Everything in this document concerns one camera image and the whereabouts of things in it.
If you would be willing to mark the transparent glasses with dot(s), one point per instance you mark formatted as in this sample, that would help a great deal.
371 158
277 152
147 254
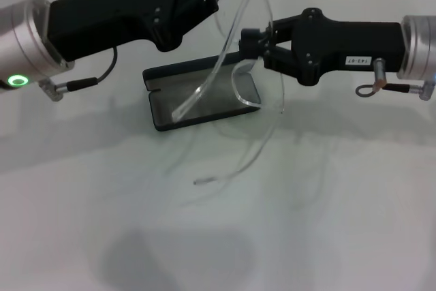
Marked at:
226 45

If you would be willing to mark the black glasses case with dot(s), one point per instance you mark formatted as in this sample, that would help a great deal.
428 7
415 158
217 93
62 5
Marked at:
177 76

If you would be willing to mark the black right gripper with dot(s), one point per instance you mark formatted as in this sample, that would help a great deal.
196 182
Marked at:
340 42

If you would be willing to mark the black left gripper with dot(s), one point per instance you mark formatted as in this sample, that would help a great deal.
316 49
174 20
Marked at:
102 15

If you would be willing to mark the clear right gripper connector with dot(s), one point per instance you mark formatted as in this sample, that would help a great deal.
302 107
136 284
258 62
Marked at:
428 90

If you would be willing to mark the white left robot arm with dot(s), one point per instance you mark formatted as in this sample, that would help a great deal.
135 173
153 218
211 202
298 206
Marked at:
20 42

